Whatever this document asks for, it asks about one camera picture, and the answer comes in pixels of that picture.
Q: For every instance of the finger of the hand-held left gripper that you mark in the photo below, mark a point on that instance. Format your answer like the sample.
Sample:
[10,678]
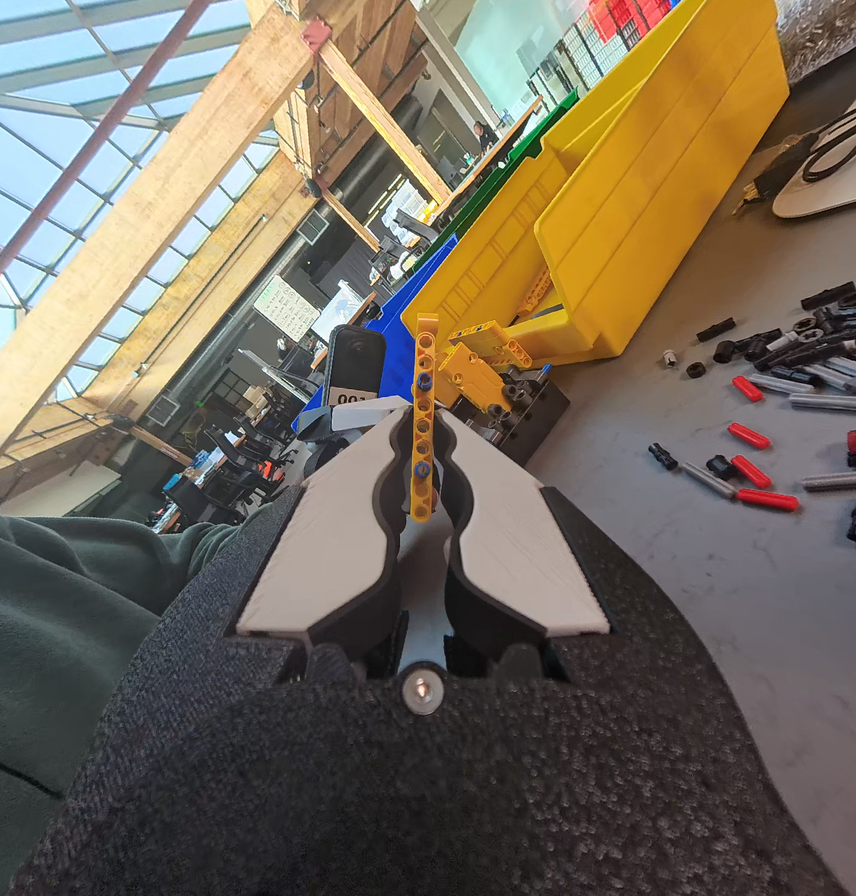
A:
[361,418]

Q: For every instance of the yellow lego beam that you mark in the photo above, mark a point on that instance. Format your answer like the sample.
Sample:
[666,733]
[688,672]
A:
[423,420]

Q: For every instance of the white rounded board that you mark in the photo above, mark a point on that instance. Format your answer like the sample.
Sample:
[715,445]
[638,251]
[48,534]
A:
[840,189]

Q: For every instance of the blue plastic bin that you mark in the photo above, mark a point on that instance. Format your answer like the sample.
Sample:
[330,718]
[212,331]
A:
[414,287]

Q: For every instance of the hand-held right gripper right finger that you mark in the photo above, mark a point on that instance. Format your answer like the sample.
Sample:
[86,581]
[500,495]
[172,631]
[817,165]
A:
[526,560]

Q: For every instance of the pile of small lego pins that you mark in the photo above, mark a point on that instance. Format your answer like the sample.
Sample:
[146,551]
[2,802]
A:
[805,392]

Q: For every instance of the stack of red storage bins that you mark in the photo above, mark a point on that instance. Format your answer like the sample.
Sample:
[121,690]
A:
[631,17]

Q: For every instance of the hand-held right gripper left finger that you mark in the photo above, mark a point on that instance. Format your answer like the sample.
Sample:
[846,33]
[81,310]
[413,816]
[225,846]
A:
[323,560]

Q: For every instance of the yellow plastic bin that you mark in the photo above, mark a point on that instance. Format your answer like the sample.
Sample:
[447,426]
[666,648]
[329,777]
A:
[645,210]

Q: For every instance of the green plastic bin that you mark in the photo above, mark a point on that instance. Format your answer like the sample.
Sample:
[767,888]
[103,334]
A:
[512,168]

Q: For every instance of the black and yellow lego model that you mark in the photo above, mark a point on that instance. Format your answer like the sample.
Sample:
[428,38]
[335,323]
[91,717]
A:
[526,413]

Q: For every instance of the person in green sweatshirt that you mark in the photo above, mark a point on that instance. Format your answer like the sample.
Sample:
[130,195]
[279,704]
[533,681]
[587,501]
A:
[50,665]

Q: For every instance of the yellow lego ladder frame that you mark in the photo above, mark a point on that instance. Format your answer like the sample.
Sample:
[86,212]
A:
[536,290]

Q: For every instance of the crinkled clear plastic bag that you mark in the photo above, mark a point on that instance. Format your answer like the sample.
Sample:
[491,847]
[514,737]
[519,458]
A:
[826,28]

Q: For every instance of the wall of clear parts drawers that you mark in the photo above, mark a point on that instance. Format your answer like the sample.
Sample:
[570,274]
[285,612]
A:
[568,52]

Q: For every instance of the black office chair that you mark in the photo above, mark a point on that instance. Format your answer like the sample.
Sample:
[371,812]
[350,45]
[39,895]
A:
[249,455]

